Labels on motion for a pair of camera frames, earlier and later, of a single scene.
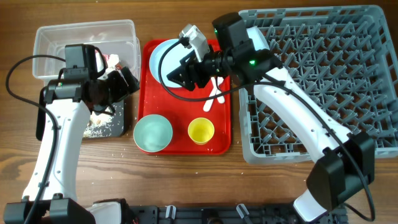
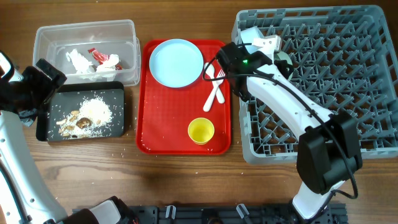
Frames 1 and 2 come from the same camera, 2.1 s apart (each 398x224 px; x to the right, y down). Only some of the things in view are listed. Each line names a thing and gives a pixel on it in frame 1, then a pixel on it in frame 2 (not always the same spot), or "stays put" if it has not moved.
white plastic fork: x=208 y=104 stays put
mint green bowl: x=152 y=133 → x=282 y=55
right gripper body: x=214 y=65 → x=280 y=65
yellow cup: x=201 y=130 stays put
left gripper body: x=112 y=89 → x=35 y=89
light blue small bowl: x=259 y=39 stays put
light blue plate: x=171 y=61 stays put
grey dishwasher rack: x=344 y=57 stays put
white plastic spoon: x=220 y=99 stays put
